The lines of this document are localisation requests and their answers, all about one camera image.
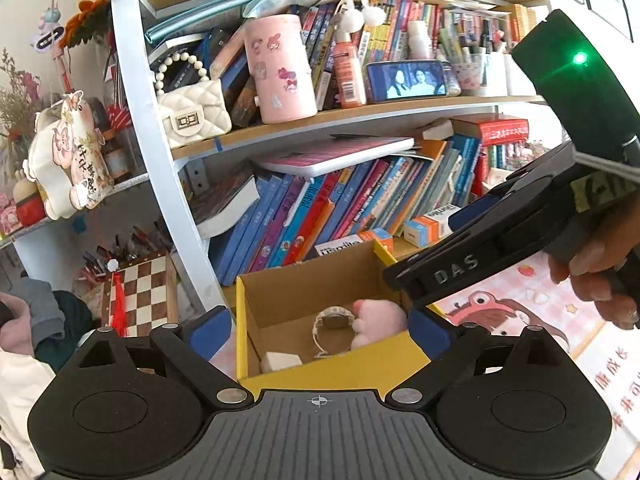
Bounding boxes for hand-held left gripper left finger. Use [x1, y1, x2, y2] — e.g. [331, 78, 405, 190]
[60, 305, 253, 409]

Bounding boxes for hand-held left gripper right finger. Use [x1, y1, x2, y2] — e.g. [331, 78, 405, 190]
[385, 307, 576, 408]

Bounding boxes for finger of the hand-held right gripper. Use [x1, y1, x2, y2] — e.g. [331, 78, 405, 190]
[447, 142, 577, 241]

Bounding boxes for pink plush toy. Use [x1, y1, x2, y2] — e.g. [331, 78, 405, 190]
[350, 298, 409, 351]

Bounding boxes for yellow cardboard box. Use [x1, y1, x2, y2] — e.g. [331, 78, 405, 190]
[234, 237, 448, 403]

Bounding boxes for small white box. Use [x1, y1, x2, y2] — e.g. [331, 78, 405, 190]
[260, 351, 304, 374]

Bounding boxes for white wrist watch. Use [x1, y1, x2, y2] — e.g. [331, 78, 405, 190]
[312, 307, 359, 359]

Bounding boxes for person's right hand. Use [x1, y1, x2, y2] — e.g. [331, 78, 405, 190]
[547, 200, 640, 331]

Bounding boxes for orange and white carton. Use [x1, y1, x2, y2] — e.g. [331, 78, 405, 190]
[402, 205, 462, 249]

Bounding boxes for white storage container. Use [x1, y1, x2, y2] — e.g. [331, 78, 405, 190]
[502, 52, 538, 97]

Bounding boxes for wooden chessboard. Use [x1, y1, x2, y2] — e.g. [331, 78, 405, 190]
[102, 252, 179, 339]

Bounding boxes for row of yellow books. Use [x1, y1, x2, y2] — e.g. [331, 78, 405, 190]
[505, 4, 543, 53]

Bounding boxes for thick red dictionary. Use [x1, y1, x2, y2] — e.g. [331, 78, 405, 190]
[450, 114, 531, 196]

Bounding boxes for red tassel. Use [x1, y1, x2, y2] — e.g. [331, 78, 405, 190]
[106, 259, 129, 337]

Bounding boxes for pen holders with pens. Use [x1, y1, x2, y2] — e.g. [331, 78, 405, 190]
[439, 7, 507, 97]

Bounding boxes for small orange box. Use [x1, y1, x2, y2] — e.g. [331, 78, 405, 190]
[315, 228, 394, 259]

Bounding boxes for thick white-paged book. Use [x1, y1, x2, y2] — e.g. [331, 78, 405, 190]
[189, 174, 262, 241]

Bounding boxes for pink notebook lying flat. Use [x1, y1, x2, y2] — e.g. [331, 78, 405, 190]
[252, 136, 416, 179]

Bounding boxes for smartphone playing video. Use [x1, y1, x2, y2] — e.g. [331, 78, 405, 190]
[366, 60, 449, 105]

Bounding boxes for row of leaning books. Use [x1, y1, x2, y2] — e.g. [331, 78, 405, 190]
[207, 132, 482, 287]

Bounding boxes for orange bottle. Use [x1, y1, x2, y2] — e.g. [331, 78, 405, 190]
[331, 29, 368, 110]

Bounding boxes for row of upright books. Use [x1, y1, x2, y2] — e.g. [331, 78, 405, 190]
[287, 0, 451, 111]

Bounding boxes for pile of clothes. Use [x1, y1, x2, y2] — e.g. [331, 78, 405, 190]
[0, 275, 96, 480]

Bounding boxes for white quilted handbag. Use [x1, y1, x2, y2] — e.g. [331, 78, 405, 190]
[154, 51, 234, 150]

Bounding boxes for white pink hanging plaque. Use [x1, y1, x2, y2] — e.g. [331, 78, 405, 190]
[26, 91, 116, 222]

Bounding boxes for red round figurine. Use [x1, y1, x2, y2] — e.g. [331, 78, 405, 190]
[12, 170, 49, 229]

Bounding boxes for white and wood shelf unit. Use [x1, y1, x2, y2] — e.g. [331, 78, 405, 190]
[0, 0, 551, 313]

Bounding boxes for pink printed cup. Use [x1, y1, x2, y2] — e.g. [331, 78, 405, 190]
[243, 14, 319, 125]

